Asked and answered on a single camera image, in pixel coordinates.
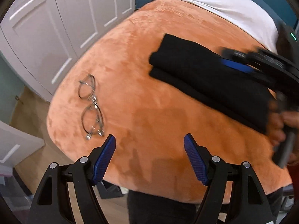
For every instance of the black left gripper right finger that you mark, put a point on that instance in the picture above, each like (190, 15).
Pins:
(234, 190)

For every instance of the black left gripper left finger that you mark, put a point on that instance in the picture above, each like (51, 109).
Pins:
(51, 203)

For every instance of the black pants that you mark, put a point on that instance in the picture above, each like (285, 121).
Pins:
(198, 72)

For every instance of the person right hand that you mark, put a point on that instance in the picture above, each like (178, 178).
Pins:
(274, 129)

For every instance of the white bed sheet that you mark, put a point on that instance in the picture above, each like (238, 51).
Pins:
(247, 16)

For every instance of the orange plush bed blanket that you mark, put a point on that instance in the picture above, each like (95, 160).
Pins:
(149, 118)

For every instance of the white panelled wardrobe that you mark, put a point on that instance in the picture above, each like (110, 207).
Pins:
(42, 39)

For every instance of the metal frame eyeglasses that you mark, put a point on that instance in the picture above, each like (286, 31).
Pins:
(92, 119)

